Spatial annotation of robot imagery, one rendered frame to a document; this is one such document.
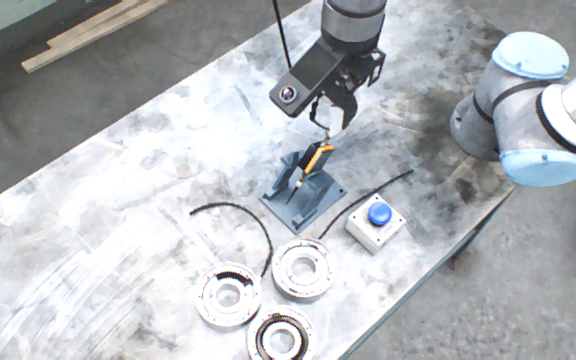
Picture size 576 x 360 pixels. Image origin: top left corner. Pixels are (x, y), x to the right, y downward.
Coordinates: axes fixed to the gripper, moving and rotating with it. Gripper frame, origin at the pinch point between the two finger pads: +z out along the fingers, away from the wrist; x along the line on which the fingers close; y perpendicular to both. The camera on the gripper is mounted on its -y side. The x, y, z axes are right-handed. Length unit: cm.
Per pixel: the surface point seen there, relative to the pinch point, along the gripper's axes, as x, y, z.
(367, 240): -14.6, -1.2, 16.2
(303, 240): -7.3, -9.1, 16.2
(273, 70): 24.7, 14.8, 19.0
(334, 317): -19.5, -14.0, 19.3
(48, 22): 148, 15, 95
